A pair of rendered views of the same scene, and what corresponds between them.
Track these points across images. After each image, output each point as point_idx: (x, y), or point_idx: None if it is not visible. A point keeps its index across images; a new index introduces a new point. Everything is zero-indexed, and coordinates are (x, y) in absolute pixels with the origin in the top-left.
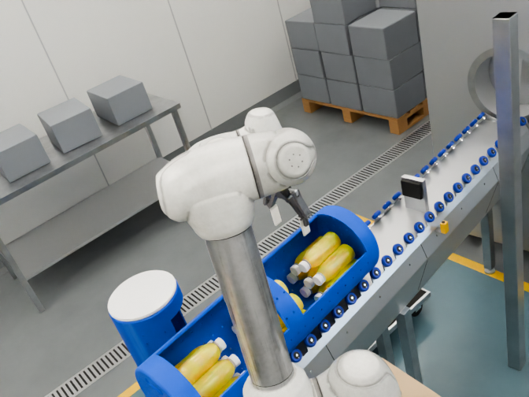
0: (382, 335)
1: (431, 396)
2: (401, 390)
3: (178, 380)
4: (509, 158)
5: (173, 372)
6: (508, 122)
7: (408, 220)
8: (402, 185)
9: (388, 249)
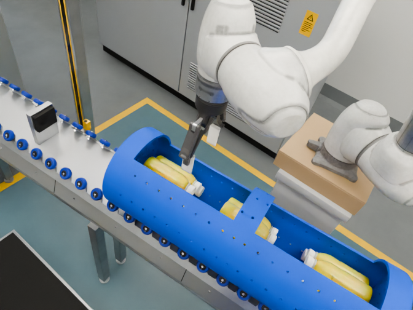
0: (105, 244)
1: (300, 131)
2: (301, 144)
3: (395, 269)
4: (81, 40)
5: (394, 274)
6: (77, 6)
7: (64, 145)
8: (38, 122)
9: (106, 163)
